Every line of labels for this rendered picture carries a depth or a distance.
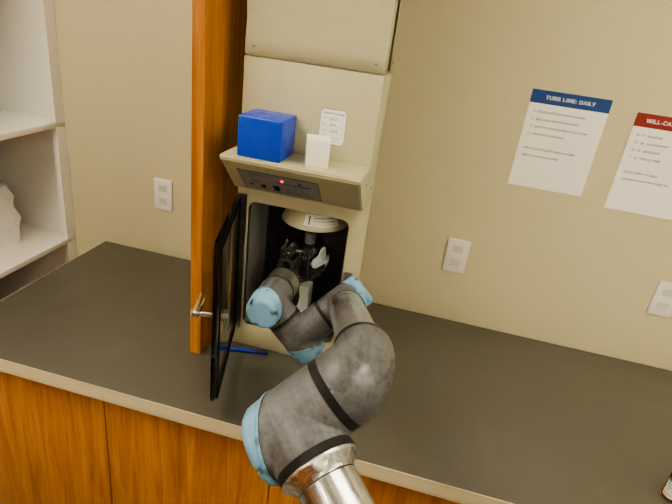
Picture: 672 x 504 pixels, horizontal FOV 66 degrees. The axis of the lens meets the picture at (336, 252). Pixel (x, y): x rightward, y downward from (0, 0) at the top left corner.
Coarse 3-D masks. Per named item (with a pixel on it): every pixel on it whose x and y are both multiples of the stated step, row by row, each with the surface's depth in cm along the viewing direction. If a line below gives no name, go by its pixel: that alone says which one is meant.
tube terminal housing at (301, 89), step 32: (256, 64) 116; (288, 64) 114; (256, 96) 118; (288, 96) 117; (320, 96) 115; (352, 96) 113; (384, 96) 116; (352, 128) 116; (352, 160) 119; (256, 192) 128; (352, 224) 125; (352, 256) 128
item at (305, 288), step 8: (328, 248) 139; (312, 256) 133; (312, 280) 138; (320, 280) 140; (304, 288) 138; (312, 288) 139; (320, 288) 142; (304, 296) 139; (312, 296) 140; (304, 304) 140
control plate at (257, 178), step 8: (240, 176) 120; (248, 176) 119; (256, 176) 118; (264, 176) 116; (272, 176) 115; (248, 184) 123; (256, 184) 121; (264, 184) 120; (272, 184) 119; (280, 184) 118; (288, 184) 117; (296, 184) 116; (304, 184) 115; (312, 184) 114; (280, 192) 122; (288, 192) 121; (304, 192) 119; (312, 192) 118; (320, 200) 121
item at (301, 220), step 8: (288, 216) 133; (296, 216) 131; (304, 216) 130; (312, 216) 130; (320, 216) 130; (288, 224) 132; (296, 224) 131; (304, 224) 130; (312, 224) 130; (320, 224) 130; (328, 224) 131; (336, 224) 132; (344, 224) 135; (320, 232) 130; (328, 232) 131
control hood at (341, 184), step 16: (224, 160) 114; (240, 160) 113; (256, 160) 112; (288, 160) 115; (304, 160) 117; (288, 176) 114; (304, 176) 112; (320, 176) 110; (336, 176) 110; (352, 176) 110; (368, 176) 118; (272, 192) 124; (320, 192) 117; (336, 192) 115; (352, 192) 113; (352, 208) 120
